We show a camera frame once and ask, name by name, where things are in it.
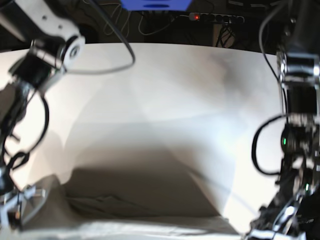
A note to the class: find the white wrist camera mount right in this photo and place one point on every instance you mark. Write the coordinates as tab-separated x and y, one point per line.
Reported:
17	207

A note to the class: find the blue plastic bin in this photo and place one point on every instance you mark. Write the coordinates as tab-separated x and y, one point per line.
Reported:
156	5

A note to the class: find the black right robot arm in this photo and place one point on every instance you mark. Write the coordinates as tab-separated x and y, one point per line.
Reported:
55	43

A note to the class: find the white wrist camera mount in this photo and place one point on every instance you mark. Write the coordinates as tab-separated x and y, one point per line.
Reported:
17	207
276	222

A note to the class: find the beige grey t-shirt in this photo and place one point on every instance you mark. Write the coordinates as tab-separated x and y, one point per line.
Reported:
57	216

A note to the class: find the black power strip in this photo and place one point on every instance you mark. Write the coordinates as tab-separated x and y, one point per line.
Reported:
216	18

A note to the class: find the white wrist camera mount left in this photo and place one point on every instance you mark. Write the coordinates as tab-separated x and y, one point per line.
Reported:
276	222

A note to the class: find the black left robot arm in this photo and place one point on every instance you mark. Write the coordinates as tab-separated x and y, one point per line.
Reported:
298	79

